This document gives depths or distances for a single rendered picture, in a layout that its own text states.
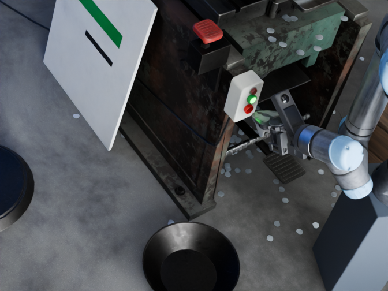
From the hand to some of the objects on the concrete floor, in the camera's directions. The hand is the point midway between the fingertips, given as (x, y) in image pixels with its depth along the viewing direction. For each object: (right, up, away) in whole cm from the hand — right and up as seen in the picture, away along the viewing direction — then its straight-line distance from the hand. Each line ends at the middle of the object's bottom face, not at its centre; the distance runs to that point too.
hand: (255, 112), depth 183 cm
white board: (-55, +9, +70) cm, 90 cm away
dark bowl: (-18, -49, +28) cm, 59 cm away
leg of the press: (-40, -1, +65) cm, 76 cm away
